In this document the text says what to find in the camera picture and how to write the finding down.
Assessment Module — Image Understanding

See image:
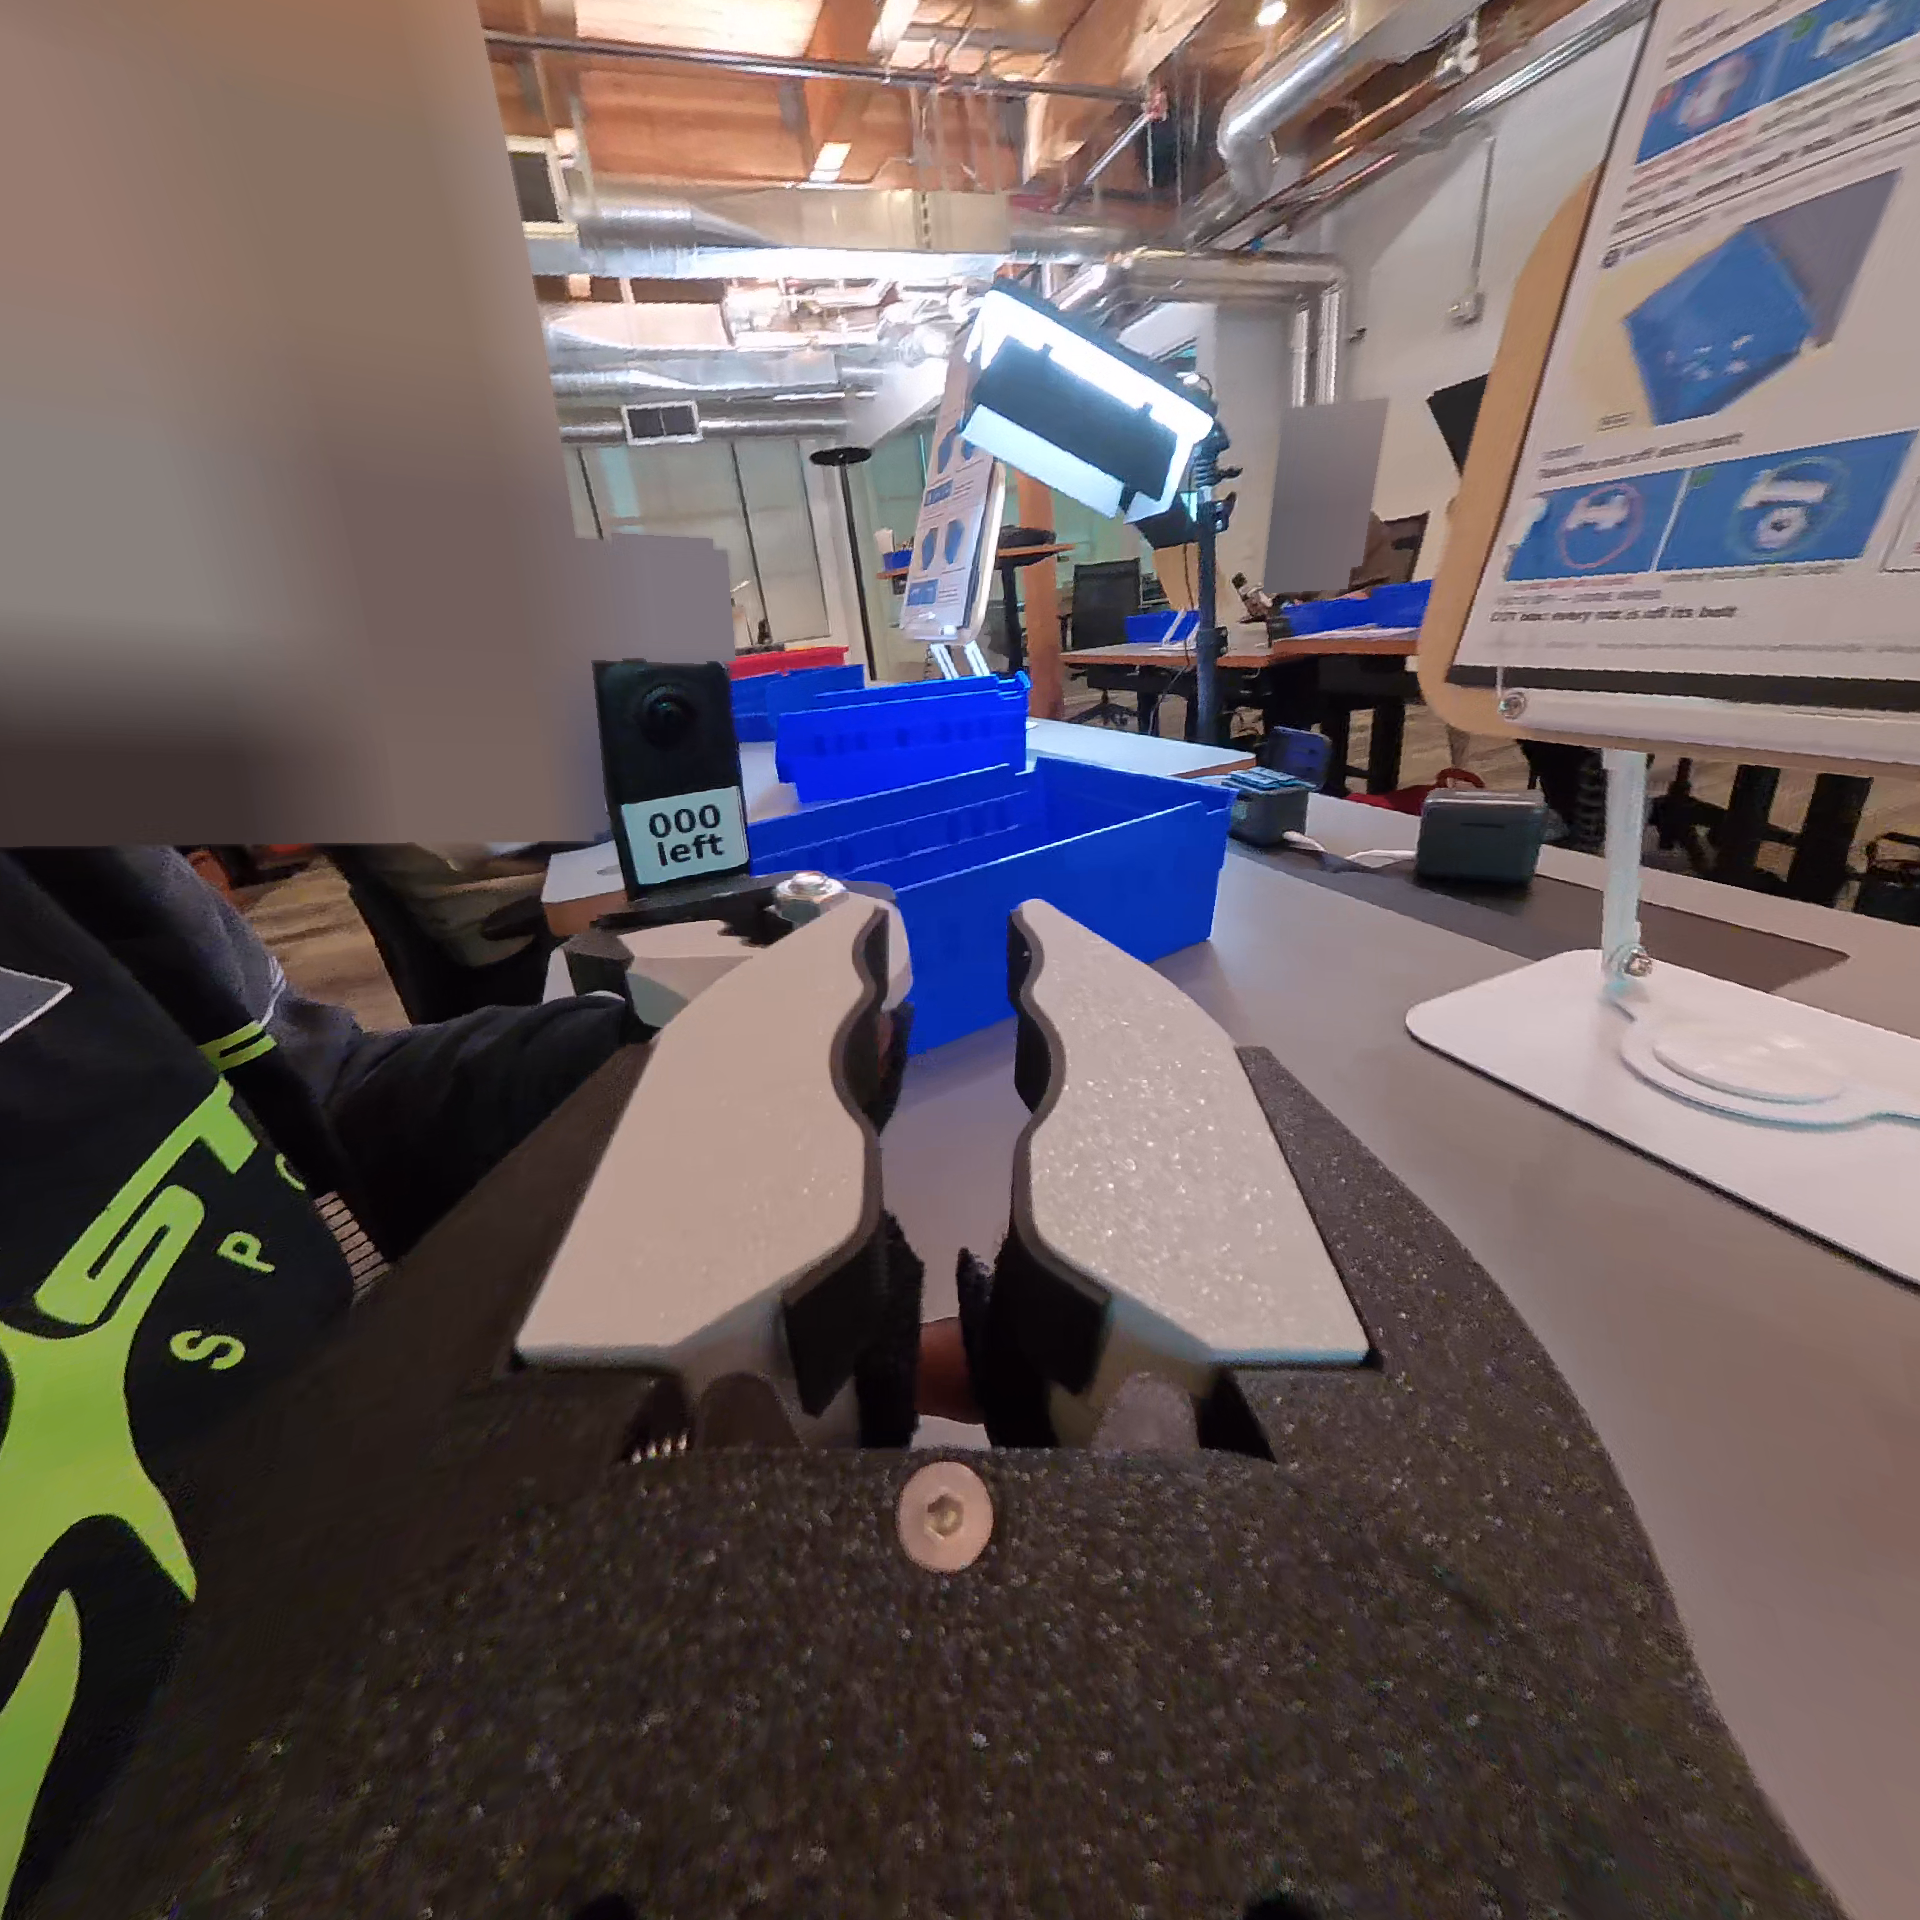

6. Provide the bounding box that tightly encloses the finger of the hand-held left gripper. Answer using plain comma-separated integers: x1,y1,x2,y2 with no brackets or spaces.
618,917,782,1042

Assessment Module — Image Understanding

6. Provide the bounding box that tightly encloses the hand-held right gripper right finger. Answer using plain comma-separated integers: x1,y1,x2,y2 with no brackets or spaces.
986,902,1377,1430

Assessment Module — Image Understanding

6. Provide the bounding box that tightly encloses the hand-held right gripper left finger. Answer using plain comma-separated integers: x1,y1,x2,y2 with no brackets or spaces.
510,895,910,1438

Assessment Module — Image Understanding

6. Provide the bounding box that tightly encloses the blue plastic box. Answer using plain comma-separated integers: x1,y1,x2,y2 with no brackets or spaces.
744,758,1235,1052

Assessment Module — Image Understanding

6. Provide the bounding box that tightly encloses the person's left forearm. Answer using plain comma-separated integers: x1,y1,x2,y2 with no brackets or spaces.
224,976,647,1247

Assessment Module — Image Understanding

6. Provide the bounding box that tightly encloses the blue plastic bin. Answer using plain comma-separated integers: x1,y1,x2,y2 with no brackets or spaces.
773,675,1033,805
730,666,873,745

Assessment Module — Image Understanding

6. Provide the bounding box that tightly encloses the black floor lamp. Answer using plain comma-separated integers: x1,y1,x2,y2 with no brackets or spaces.
809,444,879,670

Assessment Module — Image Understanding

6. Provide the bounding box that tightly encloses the printed poster banner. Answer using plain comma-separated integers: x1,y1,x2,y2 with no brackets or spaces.
894,376,1006,647

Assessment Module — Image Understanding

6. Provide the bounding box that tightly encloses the small black box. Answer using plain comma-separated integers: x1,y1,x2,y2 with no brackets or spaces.
1411,789,1547,892

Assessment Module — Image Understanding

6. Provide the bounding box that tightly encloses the black office chair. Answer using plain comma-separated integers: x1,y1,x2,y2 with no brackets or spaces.
1063,558,1150,648

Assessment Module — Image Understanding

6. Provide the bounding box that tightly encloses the sign on white stand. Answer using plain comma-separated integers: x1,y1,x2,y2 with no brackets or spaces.
1405,0,1920,1294

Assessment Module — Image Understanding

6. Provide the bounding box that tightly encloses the studio light on stand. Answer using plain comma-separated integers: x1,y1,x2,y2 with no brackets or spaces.
952,288,1232,745

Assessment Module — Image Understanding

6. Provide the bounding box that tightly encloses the wooden office desk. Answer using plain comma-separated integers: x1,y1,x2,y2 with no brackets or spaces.
1059,622,1442,786

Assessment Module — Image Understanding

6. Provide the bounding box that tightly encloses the row of blue bins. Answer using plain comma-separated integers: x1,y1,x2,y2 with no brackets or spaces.
1125,583,1437,644

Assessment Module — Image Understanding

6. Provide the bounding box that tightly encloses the person's black printed shirt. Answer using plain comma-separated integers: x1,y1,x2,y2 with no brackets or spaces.
0,855,355,1877

